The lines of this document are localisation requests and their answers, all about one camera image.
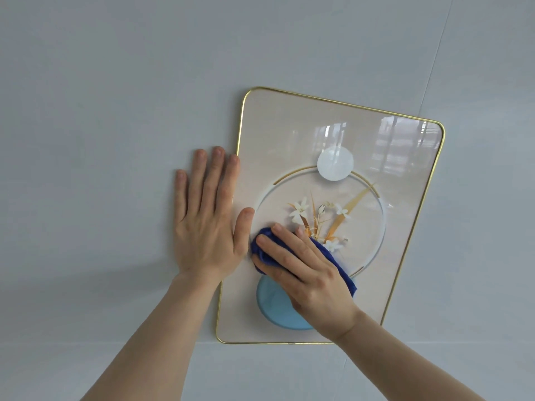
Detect person's right forearm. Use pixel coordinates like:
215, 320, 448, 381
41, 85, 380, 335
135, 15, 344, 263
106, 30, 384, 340
334, 311, 488, 401

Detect person's left forearm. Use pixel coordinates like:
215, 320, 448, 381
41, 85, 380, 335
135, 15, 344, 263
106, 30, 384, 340
81, 273, 223, 401

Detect person's left hand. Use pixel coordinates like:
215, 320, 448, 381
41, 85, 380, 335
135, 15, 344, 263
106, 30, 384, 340
173, 145, 256, 285

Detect gold-framed floral wall picture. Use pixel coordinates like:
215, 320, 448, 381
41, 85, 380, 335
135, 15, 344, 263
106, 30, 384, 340
215, 86, 446, 345

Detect person's right hand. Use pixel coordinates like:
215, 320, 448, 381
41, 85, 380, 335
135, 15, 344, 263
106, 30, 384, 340
251, 223, 361, 342

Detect blue cloth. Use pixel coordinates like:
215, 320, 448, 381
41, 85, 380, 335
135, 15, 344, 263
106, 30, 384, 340
250, 227, 358, 299

